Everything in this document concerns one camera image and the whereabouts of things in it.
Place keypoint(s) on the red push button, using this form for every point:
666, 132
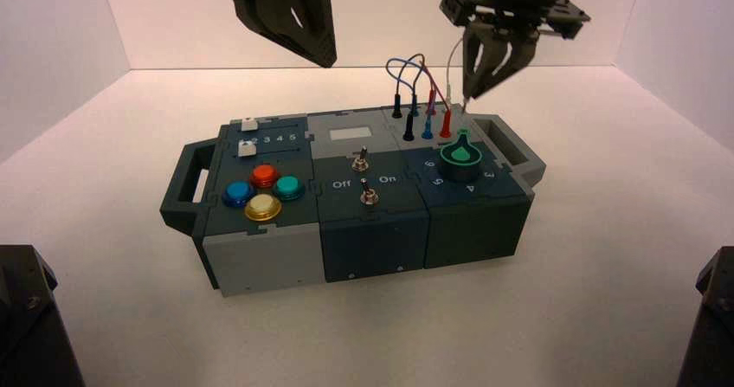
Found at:
264, 175

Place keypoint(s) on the yellow push button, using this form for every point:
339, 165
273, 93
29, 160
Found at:
262, 206

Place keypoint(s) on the green push button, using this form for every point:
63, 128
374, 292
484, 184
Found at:
288, 187

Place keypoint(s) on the grey and teal task box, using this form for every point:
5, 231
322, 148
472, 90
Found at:
367, 235

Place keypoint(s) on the green rotary knob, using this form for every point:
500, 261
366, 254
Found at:
461, 158

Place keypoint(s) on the blue push button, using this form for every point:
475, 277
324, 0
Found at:
238, 193

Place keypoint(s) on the metal toggle switch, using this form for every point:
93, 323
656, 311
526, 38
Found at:
360, 161
368, 195

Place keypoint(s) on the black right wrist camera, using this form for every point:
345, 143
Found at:
465, 1

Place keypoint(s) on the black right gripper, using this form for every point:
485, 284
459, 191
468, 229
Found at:
533, 6

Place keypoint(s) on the white slider knob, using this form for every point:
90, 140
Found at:
248, 124
246, 149

